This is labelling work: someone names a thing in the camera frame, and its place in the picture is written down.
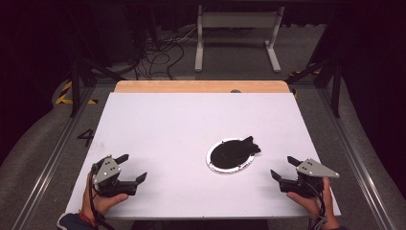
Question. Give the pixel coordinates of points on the yellow and black floor tape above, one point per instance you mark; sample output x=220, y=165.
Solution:
x=301, y=72
x=65, y=96

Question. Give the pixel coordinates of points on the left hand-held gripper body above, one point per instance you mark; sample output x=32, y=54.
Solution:
x=107, y=171

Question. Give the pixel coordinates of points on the white metal stand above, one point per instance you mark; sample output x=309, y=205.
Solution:
x=237, y=19

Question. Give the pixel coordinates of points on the person's right hand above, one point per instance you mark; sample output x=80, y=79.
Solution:
x=311, y=206

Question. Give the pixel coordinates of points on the person's left hand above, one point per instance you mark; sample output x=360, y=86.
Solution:
x=105, y=204

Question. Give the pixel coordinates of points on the black cloth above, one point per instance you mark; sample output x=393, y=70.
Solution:
x=231, y=153

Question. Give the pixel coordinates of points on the metal floor rail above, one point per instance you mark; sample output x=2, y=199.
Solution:
x=54, y=159
x=357, y=159

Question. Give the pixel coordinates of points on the wooden table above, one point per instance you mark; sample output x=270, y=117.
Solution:
x=191, y=86

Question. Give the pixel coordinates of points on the black metal stand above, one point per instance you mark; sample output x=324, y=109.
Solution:
x=335, y=86
x=75, y=86

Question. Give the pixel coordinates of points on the round white plate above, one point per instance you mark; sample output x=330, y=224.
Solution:
x=217, y=167

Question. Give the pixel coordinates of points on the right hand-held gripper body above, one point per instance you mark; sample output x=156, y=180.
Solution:
x=314, y=171

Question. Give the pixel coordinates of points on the white board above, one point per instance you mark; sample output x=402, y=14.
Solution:
x=166, y=127

